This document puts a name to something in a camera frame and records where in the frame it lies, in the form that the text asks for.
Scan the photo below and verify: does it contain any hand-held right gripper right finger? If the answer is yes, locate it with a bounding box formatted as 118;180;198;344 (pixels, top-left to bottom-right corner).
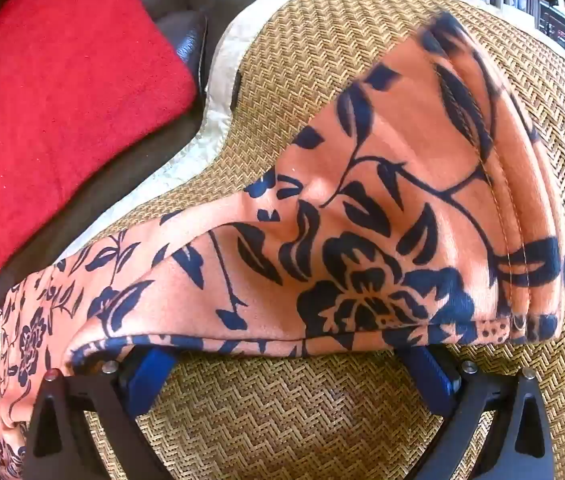
397;344;563;480

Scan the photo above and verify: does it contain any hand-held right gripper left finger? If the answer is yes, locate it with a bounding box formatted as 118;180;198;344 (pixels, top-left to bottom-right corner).
22;347;183;480

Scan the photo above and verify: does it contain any salmon floral print garment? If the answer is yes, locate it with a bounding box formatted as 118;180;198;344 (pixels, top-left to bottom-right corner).
0;10;565;480

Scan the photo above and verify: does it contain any woven straw mat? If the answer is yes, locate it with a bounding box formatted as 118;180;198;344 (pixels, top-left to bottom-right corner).
62;0;565;480

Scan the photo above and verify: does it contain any red cloth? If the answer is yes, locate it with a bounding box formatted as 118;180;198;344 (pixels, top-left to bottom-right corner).
0;0;199;363

